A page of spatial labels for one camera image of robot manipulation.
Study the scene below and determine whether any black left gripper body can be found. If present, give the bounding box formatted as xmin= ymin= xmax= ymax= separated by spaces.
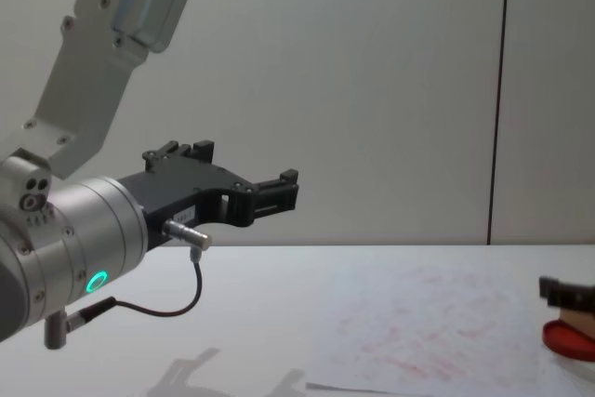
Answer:
xmin=116 ymin=160 xmax=256 ymax=250

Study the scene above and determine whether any white paper with red marks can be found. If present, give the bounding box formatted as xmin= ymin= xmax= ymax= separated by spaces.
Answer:
xmin=304 ymin=252 xmax=580 ymax=397

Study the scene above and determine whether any thin dark gripper cable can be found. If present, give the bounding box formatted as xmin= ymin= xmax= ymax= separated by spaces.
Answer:
xmin=64 ymin=218 xmax=215 ymax=329

